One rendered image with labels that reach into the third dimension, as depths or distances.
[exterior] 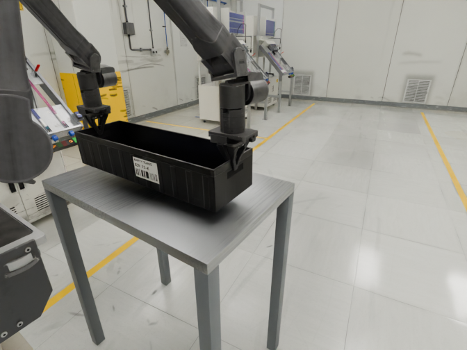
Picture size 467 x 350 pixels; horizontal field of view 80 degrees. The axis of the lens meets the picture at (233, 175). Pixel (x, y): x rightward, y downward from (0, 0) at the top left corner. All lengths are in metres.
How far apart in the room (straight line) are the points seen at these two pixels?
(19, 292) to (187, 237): 0.31
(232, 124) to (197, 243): 0.28
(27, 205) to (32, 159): 2.02
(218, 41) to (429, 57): 6.69
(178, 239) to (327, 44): 6.79
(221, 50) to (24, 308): 0.60
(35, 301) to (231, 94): 0.54
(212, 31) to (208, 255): 0.44
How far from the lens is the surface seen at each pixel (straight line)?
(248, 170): 0.76
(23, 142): 0.40
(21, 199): 2.39
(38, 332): 1.74
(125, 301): 1.69
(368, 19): 7.16
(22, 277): 0.64
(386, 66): 7.13
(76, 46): 0.99
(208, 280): 0.63
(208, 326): 0.74
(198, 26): 0.58
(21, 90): 0.42
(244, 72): 0.62
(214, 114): 4.80
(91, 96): 1.04
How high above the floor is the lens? 1.20
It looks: 25 degrees down
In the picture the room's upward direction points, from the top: straight up
